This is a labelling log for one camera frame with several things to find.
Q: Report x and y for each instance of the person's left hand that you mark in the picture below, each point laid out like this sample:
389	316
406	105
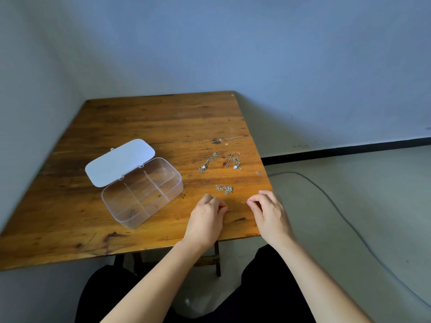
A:
205	222

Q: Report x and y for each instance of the person's left forearm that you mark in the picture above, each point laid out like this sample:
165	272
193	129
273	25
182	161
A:
158	285

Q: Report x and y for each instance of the person's right forearm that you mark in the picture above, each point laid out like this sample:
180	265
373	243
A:
313	282

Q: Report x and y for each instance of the wooden folding table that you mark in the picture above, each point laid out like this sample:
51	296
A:
151	117

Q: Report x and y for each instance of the person's black trousers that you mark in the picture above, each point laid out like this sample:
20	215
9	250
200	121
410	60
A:
269	292

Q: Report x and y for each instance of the thin silver chain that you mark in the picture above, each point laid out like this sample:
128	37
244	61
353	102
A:
243	202

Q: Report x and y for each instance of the clear plastic box white lid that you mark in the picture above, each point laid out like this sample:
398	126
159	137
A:
118	161

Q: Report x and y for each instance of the person's right hand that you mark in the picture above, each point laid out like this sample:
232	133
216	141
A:
272	218

